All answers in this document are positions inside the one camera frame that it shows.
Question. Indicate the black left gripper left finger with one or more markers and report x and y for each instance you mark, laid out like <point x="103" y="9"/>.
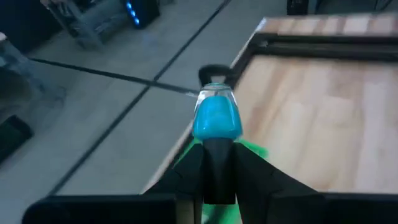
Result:
<point x="186" y="180"/>

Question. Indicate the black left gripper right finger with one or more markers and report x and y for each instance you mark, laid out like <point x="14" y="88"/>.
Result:
<point x="267" y="193"/>

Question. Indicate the cyan nail polish bottle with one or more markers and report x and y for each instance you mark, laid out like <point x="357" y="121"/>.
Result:
<point x="217" y="118"/>

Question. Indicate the green plastic mesh basket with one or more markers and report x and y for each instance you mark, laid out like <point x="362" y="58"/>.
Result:
<point x="224" y="214"/>

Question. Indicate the computer tower blue lights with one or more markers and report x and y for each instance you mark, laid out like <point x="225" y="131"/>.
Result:
<point x="144" y="12"/>

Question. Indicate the black flat box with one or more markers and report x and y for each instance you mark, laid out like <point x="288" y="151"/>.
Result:
<point x="12" y="137"/>

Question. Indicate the black aluminium crossbar rail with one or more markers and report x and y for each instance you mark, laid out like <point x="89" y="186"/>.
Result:
<point x="244" y="59"/>

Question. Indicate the grey metal cart frame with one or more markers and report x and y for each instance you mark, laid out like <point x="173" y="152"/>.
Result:
<point x="90" y="28"/>

